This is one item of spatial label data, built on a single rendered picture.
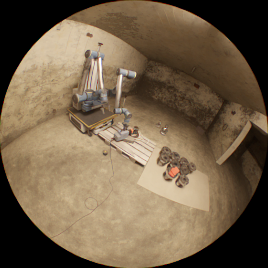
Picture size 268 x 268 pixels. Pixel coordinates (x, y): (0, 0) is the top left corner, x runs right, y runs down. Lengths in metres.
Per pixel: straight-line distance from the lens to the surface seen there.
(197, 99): 6.65
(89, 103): 2.05
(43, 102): 2.95
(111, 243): 1.60
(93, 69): 2.36
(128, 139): 1.93
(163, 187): 1.88
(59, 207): 1.66
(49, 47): 2.88
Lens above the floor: 1.50
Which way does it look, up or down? 36 degrees down
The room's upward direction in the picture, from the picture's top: 21 degrees clockwise
